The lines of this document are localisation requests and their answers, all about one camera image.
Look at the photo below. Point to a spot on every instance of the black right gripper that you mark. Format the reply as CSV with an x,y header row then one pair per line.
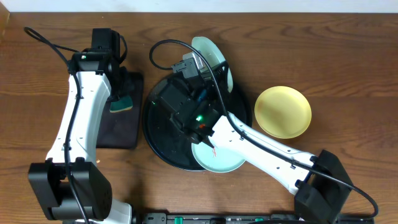
x,y
209,88

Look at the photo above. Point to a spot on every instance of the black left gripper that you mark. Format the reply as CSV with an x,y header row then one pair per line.
x,y
122,86

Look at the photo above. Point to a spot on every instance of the green yellow sponge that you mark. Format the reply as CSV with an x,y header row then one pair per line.
x,y
123,104

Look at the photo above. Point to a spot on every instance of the light green plate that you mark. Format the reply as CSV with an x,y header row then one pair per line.
x,y
213,55
216,159

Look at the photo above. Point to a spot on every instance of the yellow plate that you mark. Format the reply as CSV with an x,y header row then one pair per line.
x,y
283,112

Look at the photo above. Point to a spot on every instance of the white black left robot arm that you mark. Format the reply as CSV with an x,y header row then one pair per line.
x,y
68,185

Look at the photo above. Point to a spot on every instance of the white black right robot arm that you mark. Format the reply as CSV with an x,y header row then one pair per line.
x,y
222,143

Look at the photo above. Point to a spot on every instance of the black round tray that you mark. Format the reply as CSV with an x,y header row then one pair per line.
x,y
170,145

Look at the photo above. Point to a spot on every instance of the black rectangular tray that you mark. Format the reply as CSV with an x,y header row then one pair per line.
x,y
120,130

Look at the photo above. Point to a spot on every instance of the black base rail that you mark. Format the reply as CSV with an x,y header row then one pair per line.
x,y
164,218

